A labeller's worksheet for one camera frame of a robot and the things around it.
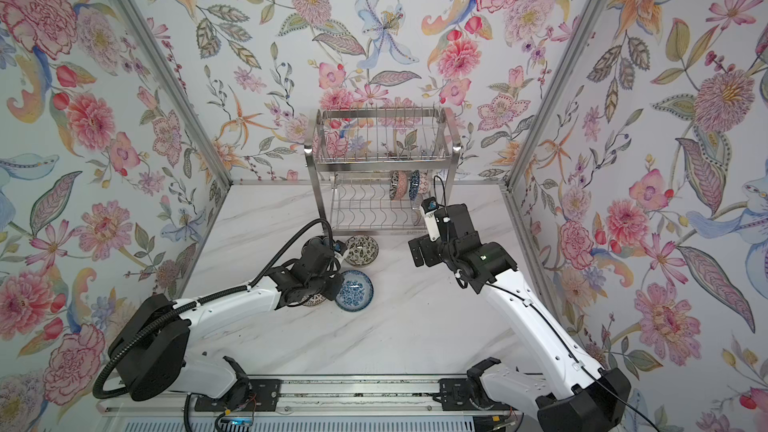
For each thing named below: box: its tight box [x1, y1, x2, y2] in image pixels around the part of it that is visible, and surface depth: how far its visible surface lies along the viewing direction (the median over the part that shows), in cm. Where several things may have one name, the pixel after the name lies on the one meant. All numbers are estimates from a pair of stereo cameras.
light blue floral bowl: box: [335, 269, 374, 313], surface depth 90 cm
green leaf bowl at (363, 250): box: [344, 235, 380, 267], surface depth 101 cm
